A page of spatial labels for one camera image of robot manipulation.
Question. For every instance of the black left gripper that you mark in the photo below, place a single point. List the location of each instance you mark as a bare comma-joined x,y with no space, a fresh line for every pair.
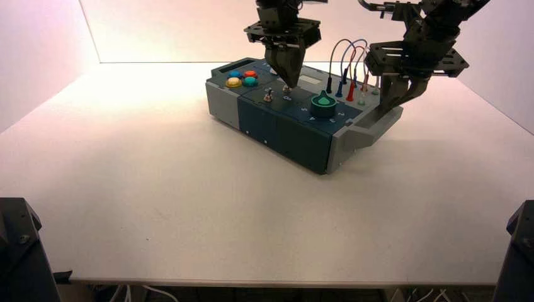
283,31

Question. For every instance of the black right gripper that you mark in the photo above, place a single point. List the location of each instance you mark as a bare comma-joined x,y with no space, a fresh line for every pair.
417,58

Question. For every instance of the dark teal grey task box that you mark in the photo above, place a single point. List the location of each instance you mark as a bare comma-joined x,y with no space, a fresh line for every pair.
292,137

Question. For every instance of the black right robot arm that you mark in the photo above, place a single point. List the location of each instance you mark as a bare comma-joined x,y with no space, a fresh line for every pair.
442,16

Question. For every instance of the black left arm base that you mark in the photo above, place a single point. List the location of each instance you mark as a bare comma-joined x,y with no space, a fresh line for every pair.
21,250

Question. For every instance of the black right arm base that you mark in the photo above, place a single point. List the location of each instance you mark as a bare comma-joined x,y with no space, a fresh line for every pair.
519,250

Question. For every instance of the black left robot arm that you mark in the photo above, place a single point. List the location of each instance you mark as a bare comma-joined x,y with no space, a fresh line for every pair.
277,3

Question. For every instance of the green-white banana plug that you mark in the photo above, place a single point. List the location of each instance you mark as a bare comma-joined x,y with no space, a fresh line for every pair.
362,96

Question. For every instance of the red round push button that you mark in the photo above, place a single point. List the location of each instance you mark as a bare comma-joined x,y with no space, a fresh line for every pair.
250,73

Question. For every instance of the green round push button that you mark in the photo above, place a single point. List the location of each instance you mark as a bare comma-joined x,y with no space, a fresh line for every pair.
250,81

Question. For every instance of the blue round push button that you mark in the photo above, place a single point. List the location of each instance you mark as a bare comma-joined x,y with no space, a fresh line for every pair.
235,74

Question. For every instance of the yellow round push button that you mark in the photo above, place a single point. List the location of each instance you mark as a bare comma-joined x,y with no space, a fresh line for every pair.
233,82

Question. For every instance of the dark teal green rotary knob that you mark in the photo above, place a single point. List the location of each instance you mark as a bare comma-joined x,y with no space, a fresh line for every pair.
323,109

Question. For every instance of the silver metal toggle switch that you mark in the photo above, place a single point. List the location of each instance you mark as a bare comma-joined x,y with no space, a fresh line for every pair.
268,98

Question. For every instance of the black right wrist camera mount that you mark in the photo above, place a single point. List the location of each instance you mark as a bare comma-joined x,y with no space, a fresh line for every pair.
388,7

